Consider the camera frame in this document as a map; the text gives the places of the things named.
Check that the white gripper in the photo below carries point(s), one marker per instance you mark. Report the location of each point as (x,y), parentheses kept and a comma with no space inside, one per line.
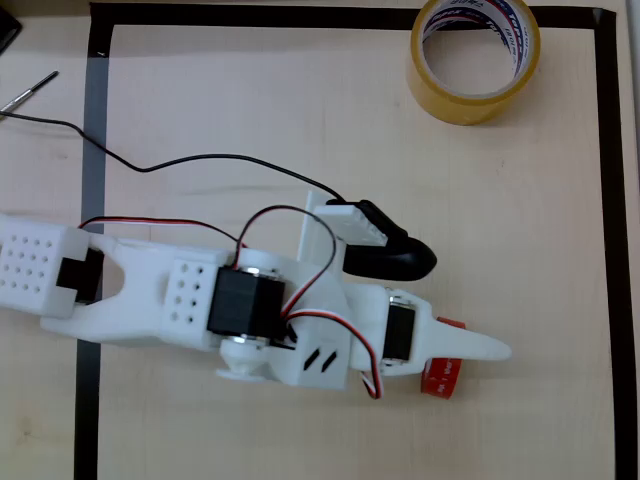
(400,332)

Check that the red cube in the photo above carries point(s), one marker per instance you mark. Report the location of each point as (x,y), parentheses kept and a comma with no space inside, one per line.
(442,377)

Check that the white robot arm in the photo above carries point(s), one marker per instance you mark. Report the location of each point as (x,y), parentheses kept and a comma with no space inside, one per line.
(140,300)

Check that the big yellow tape roll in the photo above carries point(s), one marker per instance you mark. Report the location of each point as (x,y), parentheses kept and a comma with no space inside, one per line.
(450,105)

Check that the black flat object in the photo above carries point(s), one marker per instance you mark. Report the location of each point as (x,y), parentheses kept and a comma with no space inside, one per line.
(6,30)

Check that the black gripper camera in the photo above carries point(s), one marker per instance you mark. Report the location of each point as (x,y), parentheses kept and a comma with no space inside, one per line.
(395,260)

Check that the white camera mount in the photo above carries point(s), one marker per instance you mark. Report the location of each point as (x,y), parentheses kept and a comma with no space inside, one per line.
(350,225)

